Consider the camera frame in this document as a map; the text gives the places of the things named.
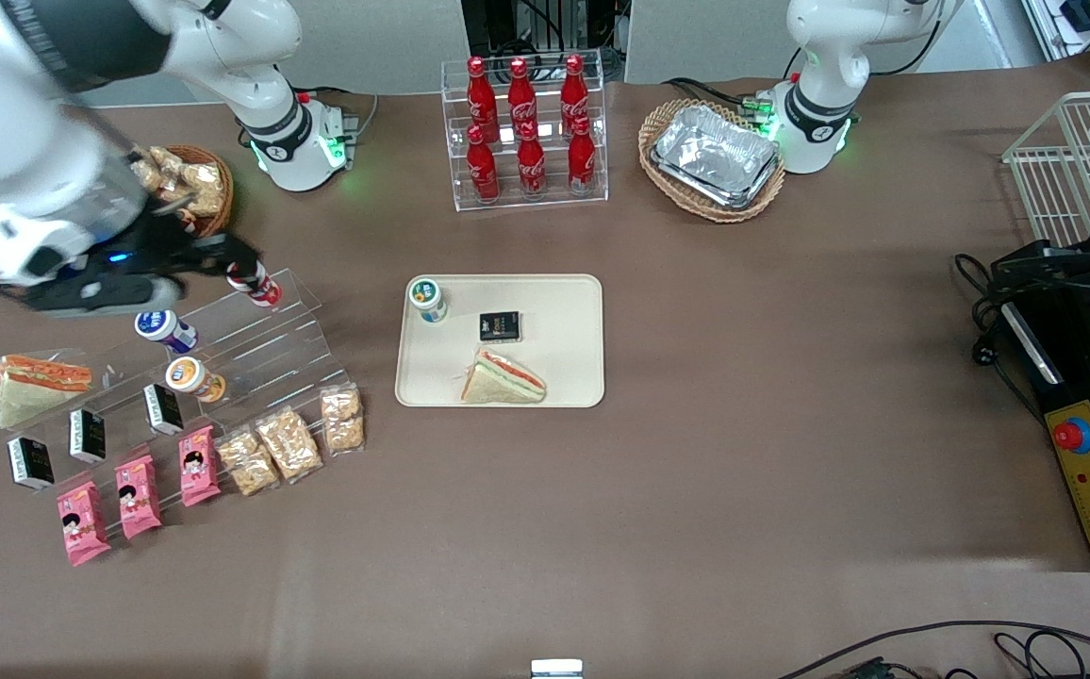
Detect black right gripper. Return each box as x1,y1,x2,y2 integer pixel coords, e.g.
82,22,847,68
104,220,260,283

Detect green lid gum bottle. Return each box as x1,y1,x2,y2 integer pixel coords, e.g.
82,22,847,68
409,277,450,325

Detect red lid gum bottle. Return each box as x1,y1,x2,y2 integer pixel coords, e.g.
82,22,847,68
227,269,283,308

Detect blue lid gum bottle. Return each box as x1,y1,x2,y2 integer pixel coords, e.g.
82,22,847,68
134,308,199,356

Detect orange lid gum bottle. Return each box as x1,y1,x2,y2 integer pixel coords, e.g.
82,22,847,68
165,356,226,405

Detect beige plastic tray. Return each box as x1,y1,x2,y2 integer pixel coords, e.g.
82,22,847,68
394,273,606,409

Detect aluminium foil tray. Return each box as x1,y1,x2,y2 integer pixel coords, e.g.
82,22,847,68
650,103,783,211

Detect dark brown wicker basket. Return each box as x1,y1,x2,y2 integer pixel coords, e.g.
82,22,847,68
130,143,236,242

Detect clear acrylic stepped stand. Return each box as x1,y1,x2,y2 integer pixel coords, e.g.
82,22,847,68
0,268,358,503

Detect small black snack box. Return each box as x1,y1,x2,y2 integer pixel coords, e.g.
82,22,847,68
6,435,57,492
68,407,108,465
142,382,186,437
478,310,523,343

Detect red emergency stop button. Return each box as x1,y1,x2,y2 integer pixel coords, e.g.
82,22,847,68
1051,416,1090,455

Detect clear bag brown crisp snack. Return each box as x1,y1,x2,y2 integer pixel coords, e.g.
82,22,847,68
320,384,367,458
254,406,325,485
215,425,282,498

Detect pink snack pack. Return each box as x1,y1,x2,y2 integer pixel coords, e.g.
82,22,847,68
177,424,223,508
114,454,164,541
55,480,114,568

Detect wrapped triangle sandwich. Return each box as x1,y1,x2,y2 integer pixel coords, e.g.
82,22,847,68
458,347,548,406
0,353,94,431

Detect red cola bottle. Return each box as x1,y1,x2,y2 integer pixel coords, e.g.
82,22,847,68
566,114,599,197
506,57,539,141
515,122,548,200
559,53,592,136
465,124,502,205
466,56,500,142

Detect clear acrylic bottle rack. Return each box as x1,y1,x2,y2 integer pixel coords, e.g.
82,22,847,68
440,48,610,213

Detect black equipment cabinet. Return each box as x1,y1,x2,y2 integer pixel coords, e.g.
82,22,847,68
459,0,624,82

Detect light wicker basket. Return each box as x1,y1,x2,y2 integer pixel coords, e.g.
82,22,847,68
637,98,788,224

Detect black control box cable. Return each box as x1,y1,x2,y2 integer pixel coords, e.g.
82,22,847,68
951,252,1048,422

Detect white wire basket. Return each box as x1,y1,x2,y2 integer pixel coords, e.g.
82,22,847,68
1001,89,1090,252

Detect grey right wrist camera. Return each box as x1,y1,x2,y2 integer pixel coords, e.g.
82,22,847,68
25,272,185,319

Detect grey arm base cable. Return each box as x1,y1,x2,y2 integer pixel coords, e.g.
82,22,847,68
294,86,382,144

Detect aluminium frame rack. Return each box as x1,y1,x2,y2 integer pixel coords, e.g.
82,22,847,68
1020,0,1090,68

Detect long black floor cable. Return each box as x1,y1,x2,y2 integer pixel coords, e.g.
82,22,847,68
775,619,1090,679

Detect looped black floor cable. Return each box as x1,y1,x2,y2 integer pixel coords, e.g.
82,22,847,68
992,629,1090,679

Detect black arm base cable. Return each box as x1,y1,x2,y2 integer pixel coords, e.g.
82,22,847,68
662,75,774,120

